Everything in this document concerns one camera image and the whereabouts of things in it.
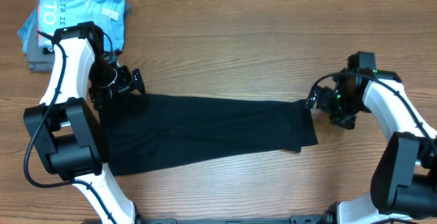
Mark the grey folded t-shirt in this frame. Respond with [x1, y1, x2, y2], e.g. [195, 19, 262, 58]
[26, 0, 131, 72]

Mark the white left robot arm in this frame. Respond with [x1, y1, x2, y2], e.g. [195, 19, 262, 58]
[23, 21, 145, 223]

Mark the light blue folded t-shirt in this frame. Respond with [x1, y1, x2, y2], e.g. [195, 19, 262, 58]
[37, 0, 126, 51]

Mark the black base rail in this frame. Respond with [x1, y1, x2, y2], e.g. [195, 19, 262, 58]
[141, 214, 322, 224]

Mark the blue folded shirt under stack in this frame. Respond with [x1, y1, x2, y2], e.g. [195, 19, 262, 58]
[18, 8, 39, 55]

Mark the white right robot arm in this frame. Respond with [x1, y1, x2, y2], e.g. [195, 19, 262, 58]
[306, 51, 436, 223]

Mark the black t-shirt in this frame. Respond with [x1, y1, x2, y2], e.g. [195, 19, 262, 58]
[98, 94, 318, 176]

